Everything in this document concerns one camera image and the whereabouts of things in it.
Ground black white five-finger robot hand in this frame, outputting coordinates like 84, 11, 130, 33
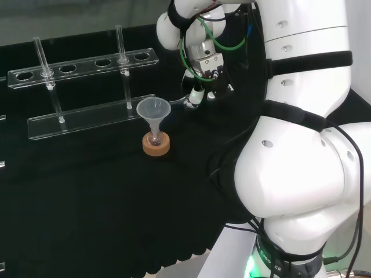
181, 52, 235, 110

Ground translucent plastic funnel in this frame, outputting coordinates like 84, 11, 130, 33
136, 97, 172, 140

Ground clear acrylic funnel stand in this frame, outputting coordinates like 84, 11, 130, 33
7, 24, 160, 142

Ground small round-bottom glass flask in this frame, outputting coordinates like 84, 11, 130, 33
146, 130, 165, 147

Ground black bench cloth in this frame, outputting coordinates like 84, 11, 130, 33
0, 8, 371, 278

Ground green cable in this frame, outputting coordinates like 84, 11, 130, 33
177, 16, 248, 78

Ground cork ring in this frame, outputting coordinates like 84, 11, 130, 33
141, 131, 172, 158

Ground black cable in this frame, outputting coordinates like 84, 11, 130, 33
323, 120, 365, 264

